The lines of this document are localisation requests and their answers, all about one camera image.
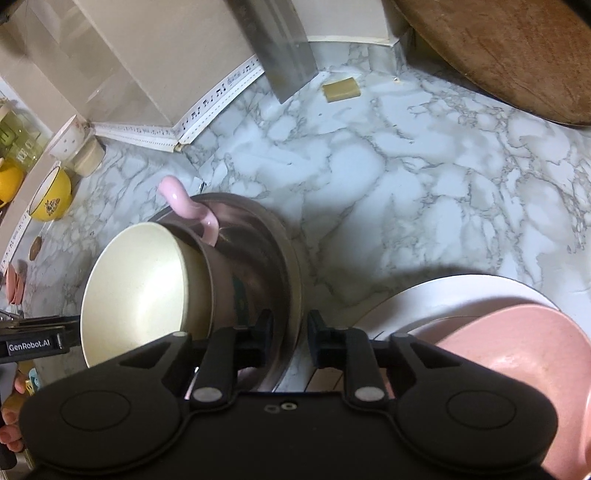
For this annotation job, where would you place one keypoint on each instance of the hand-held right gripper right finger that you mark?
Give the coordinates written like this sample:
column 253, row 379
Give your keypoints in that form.
column 317, row 341

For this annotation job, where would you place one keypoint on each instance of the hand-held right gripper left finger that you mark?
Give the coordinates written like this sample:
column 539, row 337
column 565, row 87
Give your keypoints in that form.
column 264, row 337

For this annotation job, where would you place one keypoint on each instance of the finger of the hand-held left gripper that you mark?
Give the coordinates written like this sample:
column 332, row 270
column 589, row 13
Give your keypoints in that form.
column 74, row 330

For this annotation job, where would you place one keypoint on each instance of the stainless steel bowl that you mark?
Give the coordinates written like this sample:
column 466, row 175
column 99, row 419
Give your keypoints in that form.
column 277, row 267

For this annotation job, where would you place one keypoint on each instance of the cream bowl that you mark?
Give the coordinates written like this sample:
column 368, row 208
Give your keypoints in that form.
column 138, row 295

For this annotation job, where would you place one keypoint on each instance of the deep white floral plate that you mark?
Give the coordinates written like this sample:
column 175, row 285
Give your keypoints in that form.
column 438, row 295

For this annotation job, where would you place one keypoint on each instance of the pink pot with steel interior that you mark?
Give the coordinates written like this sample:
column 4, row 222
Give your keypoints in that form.
column 184, row 203

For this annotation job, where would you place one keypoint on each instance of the pink bear-shaped plate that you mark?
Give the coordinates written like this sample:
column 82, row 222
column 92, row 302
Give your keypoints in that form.
column 531, row 350

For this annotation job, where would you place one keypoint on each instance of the person's left hand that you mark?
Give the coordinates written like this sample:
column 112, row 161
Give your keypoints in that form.
column 10, row 417

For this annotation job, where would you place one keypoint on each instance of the blue and yellow clip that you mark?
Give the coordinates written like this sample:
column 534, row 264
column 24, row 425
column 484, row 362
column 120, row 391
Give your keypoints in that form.
column 28, row 378

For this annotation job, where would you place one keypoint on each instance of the small pink dishes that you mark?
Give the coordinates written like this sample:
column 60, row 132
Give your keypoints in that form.
column 14, row 284

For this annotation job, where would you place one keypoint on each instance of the small brown object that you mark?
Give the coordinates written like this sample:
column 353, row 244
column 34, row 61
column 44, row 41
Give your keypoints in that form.
column 35, row 248

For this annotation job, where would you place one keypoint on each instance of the yellow patterned bowl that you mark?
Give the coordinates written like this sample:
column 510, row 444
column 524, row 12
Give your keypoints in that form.
column 51, row 198

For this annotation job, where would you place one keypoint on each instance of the yellow mug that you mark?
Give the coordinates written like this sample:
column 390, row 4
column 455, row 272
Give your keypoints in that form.
column 10, row 184

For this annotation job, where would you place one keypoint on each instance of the beige plastic container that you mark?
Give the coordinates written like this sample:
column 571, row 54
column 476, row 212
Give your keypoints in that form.
column 90, row 159

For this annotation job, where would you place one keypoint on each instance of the white dotted cup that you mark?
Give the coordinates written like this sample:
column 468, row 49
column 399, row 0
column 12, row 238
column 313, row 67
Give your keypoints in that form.
column 67, row 141

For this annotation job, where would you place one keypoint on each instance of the glass jar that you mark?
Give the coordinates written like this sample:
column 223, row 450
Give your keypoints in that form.
column 21, row 138

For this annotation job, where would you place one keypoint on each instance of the music-note trim strip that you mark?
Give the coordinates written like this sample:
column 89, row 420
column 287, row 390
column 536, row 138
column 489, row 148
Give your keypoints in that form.
column 207, row 108

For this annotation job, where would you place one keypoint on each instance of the small beige block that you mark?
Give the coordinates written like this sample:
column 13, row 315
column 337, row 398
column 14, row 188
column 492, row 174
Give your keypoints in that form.
column 341, row 89

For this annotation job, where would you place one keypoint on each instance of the round wooden cutting board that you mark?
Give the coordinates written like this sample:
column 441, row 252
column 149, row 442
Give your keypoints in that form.
column 508, row 55

